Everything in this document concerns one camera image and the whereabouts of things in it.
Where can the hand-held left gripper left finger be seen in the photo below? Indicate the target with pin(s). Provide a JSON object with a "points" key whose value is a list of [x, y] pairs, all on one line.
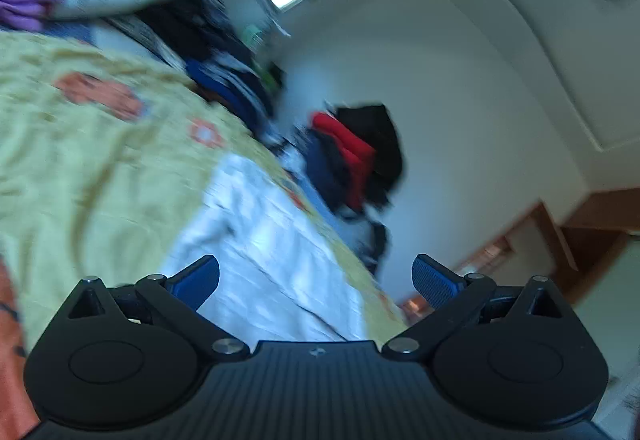
{"points": [[197, 282]]}

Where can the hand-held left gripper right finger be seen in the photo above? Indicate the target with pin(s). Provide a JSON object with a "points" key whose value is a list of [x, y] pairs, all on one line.
{"points": [[432, 282]]}

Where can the white down jacket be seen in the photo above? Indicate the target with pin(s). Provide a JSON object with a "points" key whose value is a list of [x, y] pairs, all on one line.
{"points": [[270, 240]]}

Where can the pile of dark striped clothes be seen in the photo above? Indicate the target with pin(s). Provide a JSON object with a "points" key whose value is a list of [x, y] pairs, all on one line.
{"points": [[235, 90]]}

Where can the black backpack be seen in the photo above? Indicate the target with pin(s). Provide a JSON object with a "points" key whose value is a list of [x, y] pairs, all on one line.
{"points": [[380, 245]]}

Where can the black jacket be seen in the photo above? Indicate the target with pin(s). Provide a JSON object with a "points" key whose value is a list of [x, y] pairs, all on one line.
{"points": [[380, 140]]}

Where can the navy jacket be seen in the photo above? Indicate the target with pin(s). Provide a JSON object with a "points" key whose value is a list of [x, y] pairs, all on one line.
{"points": [[325, 170]]}

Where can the red jacket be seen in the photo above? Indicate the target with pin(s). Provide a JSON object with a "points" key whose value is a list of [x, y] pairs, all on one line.
{"points": [[350, 145]]}

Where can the yellow printed blanket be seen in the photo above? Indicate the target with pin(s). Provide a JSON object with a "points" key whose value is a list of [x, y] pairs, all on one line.
{"points": [[75, 160]]}

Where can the green plastic stool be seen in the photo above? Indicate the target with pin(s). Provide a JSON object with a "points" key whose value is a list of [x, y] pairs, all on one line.
{"points": [[260, 45]]}

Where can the black white patterned knit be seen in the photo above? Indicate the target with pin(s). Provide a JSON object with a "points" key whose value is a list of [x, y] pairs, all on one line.
{"points": [[190, 20]]}

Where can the wooden door frame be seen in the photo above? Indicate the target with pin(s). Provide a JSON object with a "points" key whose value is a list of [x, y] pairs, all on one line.
{"points": [[590, 215]]}

